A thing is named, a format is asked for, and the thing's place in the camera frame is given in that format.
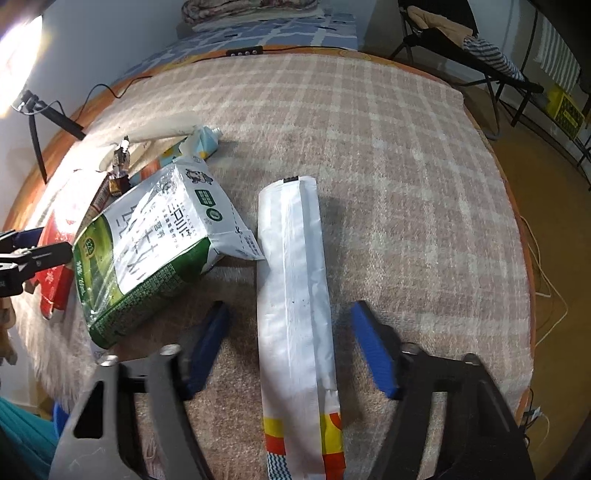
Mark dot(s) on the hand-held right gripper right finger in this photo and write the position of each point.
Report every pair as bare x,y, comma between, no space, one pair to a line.
374,350

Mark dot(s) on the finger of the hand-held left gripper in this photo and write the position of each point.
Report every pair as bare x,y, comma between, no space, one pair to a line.
25,237
46,258

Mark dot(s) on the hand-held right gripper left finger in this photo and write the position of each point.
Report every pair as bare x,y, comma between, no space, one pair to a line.
210,341

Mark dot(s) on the red packet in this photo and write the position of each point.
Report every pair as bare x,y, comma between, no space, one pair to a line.
53,286

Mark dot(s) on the white snack packet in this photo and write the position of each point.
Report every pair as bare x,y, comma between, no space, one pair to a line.
295,300

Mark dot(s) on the teal fruit-print toothpaste tube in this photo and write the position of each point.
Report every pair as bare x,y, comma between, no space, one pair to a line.
205,141

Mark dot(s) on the person's left hand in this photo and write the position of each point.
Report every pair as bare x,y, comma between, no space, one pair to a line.
5,332

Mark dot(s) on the green and white milk carton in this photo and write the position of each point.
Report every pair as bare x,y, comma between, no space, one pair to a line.
152,249

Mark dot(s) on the small brown glass bottle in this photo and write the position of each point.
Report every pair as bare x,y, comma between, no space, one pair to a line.
121,170

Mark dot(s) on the black tripod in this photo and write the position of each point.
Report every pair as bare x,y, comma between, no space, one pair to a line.
55,119

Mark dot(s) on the person's teal clothing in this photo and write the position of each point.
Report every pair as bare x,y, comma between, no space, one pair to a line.
23,443

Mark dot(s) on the beige plaid blanket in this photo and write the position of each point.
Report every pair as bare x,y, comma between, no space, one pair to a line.
392,184

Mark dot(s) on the folded floral quilt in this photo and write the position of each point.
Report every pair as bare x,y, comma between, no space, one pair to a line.
221,9

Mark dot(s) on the black folding chair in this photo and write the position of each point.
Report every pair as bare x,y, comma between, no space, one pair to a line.
494,69

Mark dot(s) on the yellow crate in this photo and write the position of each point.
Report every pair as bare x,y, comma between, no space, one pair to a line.
565,108

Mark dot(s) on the blue checked bedsheet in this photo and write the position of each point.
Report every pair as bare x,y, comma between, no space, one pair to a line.
277,34

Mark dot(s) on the striped cloth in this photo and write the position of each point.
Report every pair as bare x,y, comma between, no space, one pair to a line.
494,57

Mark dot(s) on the white folded sheet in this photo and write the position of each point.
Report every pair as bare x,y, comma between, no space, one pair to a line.
258,22

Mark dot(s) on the tan garment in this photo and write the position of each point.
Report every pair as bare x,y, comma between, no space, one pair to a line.
443,25

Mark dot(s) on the hanging striped towel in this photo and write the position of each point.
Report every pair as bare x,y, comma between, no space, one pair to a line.
558,50

